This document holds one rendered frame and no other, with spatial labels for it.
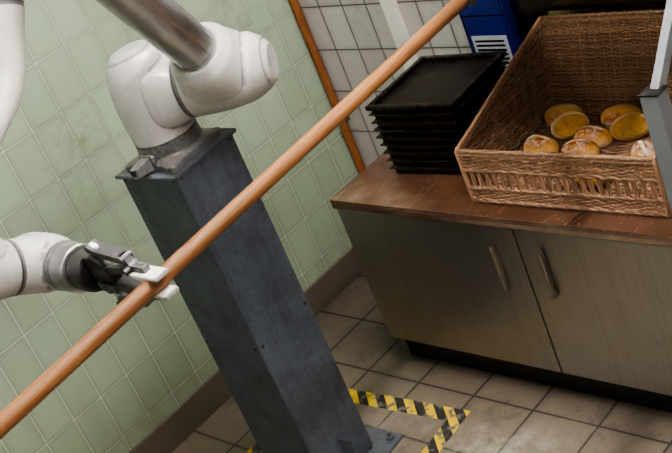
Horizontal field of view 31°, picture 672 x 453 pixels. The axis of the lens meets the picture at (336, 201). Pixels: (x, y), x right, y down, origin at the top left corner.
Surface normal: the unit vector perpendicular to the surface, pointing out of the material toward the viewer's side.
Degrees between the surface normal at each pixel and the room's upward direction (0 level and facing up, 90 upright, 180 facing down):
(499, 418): 0
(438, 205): 0
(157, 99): 87
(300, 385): 90
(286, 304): 90
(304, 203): 90
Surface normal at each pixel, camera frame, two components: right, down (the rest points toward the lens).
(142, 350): 0.69, 0.07
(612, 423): -0.35, -0.83
